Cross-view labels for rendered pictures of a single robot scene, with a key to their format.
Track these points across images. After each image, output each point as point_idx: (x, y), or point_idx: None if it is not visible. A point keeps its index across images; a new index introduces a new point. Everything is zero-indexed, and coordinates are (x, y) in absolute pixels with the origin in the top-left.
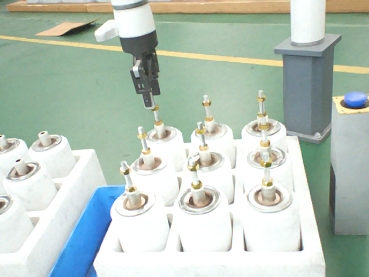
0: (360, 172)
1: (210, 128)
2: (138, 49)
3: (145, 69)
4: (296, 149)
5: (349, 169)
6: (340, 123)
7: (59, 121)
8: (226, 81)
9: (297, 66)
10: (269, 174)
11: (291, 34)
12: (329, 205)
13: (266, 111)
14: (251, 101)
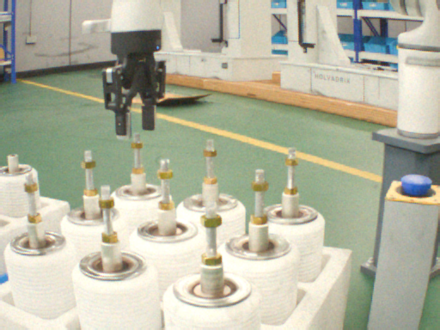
0: (404, 307)
1: (207, 195)
2: (125, 48)
3: (128, 78)
4: (338, 265)
5: (388, 299)
6: (385, 215)
7: (82, 188)
8: (331, 194)
9: (398, 165)
10: (213, 244)
11: (397, 119)
12: None
13: (363, 240)
14: (350, 223)
